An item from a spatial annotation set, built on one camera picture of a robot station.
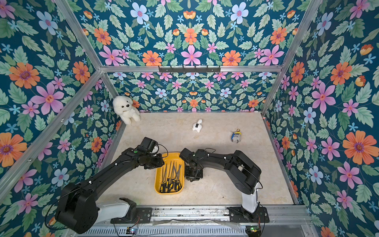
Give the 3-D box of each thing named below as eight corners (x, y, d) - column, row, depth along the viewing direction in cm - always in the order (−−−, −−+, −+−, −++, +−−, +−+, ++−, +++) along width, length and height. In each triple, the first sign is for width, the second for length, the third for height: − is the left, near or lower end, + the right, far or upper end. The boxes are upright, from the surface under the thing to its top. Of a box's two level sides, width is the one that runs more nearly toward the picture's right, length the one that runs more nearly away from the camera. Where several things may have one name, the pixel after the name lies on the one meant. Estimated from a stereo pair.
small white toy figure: (191, 130, 111) (191, 127, 108) (197, 121, 117) (197, 117, 114) (199, 132, 109) (199, 130, 106) (204, 123, 115) (205, 120, 112)
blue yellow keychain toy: (232, 144, 103) (233, 140, 100) (230, 132, 110) (231, 128, 106) (241, 144, 103) (242, 140, 100) (238, 132, 110) (240, 128, 106)
